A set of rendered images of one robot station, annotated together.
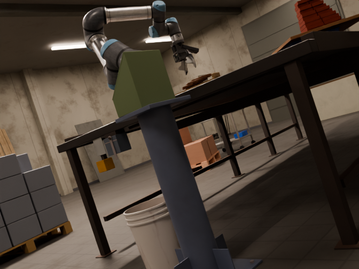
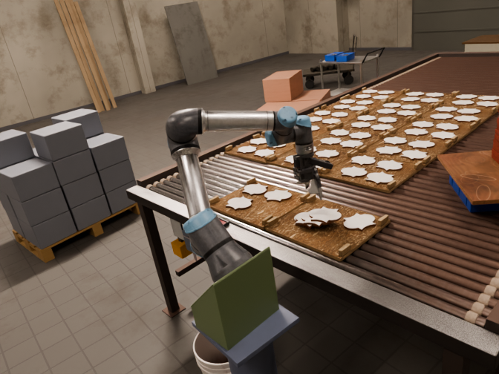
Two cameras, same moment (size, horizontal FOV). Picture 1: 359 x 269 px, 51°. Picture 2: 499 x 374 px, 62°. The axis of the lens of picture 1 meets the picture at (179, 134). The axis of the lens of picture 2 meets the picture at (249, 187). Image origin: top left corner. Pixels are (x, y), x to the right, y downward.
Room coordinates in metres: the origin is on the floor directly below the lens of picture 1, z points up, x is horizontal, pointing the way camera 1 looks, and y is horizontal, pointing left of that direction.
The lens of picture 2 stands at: (0.68, -0.19, 1.87)
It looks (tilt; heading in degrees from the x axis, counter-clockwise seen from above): 24 degrees down; 9
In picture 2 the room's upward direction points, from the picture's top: 9 degrees counter-clockwise
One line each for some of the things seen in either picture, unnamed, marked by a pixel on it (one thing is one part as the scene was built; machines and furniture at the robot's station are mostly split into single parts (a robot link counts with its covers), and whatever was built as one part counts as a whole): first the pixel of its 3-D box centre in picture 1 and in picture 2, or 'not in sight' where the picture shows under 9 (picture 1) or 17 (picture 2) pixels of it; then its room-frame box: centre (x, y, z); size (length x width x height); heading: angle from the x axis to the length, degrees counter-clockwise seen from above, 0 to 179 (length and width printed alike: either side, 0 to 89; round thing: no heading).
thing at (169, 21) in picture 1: (172, 27); (301, 130); (2.35, -0.17, 1.35); 0.09 x 0.08 x 0.11; 112
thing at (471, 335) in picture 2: (150, 112); (245, 241); (2.27, 0.13, 0.88); 2.08 x 0.09 x 0.06; 49
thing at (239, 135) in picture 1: (227, 129); (351, 79); (7.57, -0.96, 0.45); 0.95 x 0.56 x 0.90; 43
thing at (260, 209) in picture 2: not in sight; (258, 202); (2.56, 0.08, 0.93); 0.41 x 0.35 x 0.02; 49
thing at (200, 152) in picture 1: (186, 149); (293, 106); (6.53, -0.03, 0.39); 1.41 x 1.07 x 0.79; 154
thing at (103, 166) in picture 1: (102, 154); (179, 235); (2.62, 0.56, 0.74); 0.09 x 0.08 x 0.24; 49
